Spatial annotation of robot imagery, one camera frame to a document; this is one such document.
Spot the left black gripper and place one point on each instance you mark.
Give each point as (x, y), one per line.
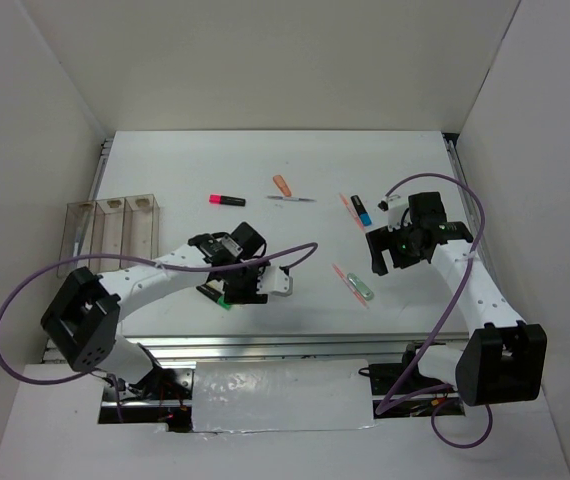
(247, 296)

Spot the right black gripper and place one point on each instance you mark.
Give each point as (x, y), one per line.
(381, 239)

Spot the green cap black highlighter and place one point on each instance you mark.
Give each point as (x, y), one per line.
(213, 295)

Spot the blue cap black highlighter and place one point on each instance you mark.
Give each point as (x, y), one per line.
(361, 211)

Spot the orange pen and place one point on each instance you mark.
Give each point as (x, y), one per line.
(352, 212)
(352, 289)

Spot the pink cap black highlighter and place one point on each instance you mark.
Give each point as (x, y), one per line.
(227, 200)

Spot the blue ink clear pen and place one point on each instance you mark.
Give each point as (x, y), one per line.
(290, 198)

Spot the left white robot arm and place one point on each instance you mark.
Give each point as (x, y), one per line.
(83, 318)

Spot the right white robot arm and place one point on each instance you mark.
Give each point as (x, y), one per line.
(503, 359)

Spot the mint green highlighter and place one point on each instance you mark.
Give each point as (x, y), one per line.
(360, 287)

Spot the white front cover plate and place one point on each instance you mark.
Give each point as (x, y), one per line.
(281, 396)

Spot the orange highlighter cap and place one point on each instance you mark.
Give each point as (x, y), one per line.
(282, 185)

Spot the right clear container compartment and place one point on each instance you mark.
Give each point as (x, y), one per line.
(141, 226)

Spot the clear container compartment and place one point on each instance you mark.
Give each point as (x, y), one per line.
(107, 233)
(77, 232)
(141, 226)

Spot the middle clear container compartment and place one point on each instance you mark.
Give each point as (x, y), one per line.
(107, 233)

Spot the left clear container compartment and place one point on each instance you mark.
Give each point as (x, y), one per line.
(77, 232)

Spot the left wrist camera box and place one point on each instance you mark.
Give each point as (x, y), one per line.
(275, 281)

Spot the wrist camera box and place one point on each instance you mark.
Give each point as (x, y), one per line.
(275, 281)
(397, 209)

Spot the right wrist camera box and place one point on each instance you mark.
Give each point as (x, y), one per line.
(397, 209)

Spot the aluminium front rail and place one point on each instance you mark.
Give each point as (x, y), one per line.
(276, 347)

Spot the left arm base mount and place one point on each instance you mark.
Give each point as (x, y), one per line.
(140, 390)

